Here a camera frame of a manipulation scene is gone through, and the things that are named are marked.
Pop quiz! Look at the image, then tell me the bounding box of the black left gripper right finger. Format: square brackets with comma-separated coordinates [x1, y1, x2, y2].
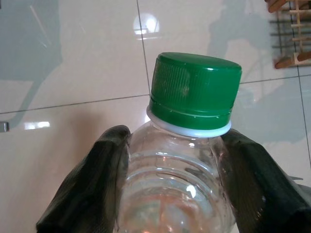
[219, 128, 311, 233]

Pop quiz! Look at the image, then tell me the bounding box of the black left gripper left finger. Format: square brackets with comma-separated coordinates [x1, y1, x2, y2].
[35, 124, 133, 233]

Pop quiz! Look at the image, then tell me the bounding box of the clear bottle with green cap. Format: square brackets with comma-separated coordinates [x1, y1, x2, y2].
[114, 51, 243, 233]

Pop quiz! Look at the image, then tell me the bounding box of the wooden lattice rack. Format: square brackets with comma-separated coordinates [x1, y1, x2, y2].
[264, 0, 311, 70]

